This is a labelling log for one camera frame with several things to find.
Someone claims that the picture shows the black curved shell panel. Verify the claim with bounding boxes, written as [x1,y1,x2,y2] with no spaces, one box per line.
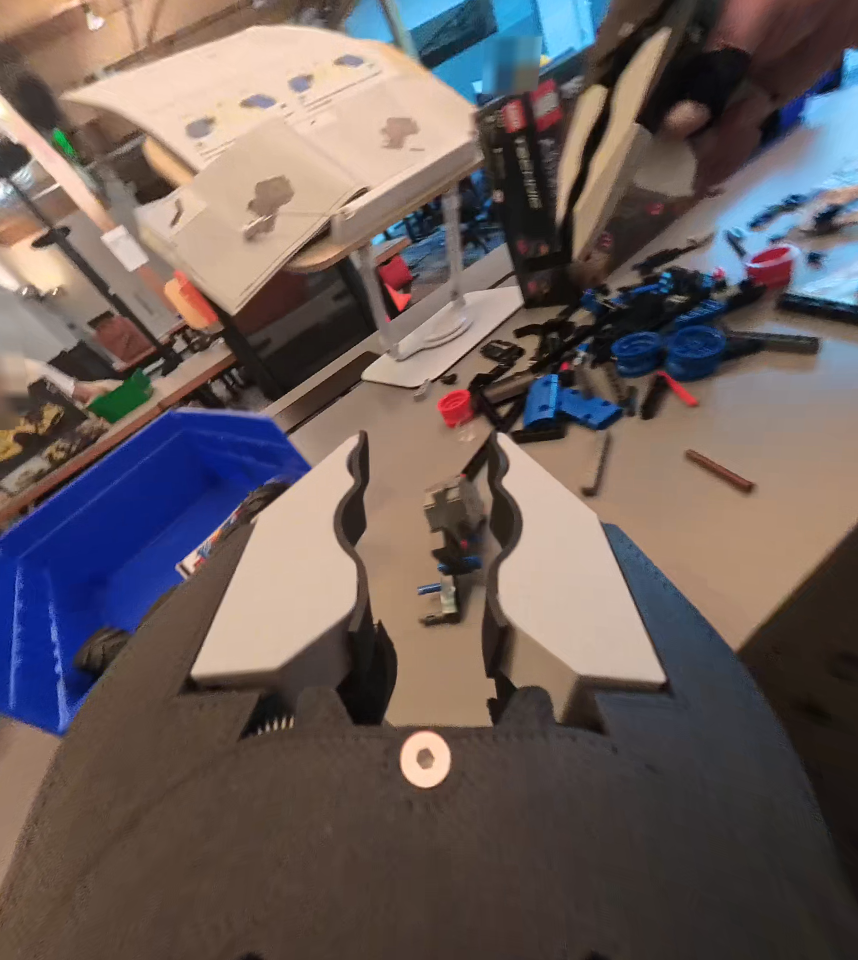
[474,371,543,410]

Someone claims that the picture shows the blue angled shell panel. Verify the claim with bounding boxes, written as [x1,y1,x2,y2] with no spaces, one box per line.
[560,386,625,430]

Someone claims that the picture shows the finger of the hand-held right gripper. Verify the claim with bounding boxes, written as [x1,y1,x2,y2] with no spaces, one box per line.
[570,27,675,264]
[552,84,612,226]

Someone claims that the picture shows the green bin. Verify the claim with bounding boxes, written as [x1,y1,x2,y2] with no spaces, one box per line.
[87,371,156,423]

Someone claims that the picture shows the printed toy set box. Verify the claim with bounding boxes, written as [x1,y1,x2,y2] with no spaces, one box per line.
[474,78,693,309]

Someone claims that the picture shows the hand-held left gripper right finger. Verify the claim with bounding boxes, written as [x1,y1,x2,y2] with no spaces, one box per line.
[483,431,668,721]

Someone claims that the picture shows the grey pull-back motor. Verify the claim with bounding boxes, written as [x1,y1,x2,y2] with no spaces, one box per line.
[421,476,486,534]

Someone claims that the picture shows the brown axle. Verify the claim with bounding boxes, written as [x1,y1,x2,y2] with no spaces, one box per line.
[684,448,756,495]

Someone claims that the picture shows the dark perforated panel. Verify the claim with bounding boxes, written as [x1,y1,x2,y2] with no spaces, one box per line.
[736,487,858,960]

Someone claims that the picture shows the dark grey beam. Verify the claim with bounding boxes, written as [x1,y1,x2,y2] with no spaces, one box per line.
[580,431,614,498]

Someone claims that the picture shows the black rubber tyre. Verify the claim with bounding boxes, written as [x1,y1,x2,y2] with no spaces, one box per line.
[230,480,291,526]
[72,626,134,672]

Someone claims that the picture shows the grey desk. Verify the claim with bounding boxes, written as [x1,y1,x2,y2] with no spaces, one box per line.
[0,71,858,946]

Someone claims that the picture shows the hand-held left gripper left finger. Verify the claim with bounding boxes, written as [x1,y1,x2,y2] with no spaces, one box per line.
[190,431,370,691]

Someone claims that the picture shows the blue plastic bin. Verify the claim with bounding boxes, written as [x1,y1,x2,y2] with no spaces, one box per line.
[0,408,314,736]

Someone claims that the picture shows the pile of loose building parts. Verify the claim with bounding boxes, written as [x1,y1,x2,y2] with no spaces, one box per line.
[470,247,824,447]

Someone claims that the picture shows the long black beam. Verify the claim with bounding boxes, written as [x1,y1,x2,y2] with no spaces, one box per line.
[776,291,858,330]
[459,438,496,483]

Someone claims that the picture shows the grey long beam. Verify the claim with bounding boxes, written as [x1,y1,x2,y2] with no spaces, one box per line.
[725,330,822,357]

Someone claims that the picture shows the brown wooden board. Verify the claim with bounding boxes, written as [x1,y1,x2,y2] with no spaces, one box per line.
[0,348,243,560]

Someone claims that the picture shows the blue curved shell panel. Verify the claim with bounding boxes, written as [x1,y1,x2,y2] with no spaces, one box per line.
[522,375,565,432]

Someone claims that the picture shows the white book stand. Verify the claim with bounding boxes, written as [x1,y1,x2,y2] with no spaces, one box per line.
[350,187,475,361]

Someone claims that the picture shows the open instruction booklet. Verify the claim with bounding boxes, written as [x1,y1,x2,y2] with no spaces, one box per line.
[61,26,479,316]

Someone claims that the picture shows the printed sticker sheet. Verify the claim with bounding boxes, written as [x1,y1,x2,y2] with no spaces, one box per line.
[174,517,250,582]

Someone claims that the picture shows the blue wheel hub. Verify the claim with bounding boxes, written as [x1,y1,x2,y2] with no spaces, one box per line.
[661,324,729,382]
[610,330,666,378]

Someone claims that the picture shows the large clear bag of pins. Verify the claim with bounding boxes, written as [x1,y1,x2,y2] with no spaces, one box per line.
[744,150,858,241]

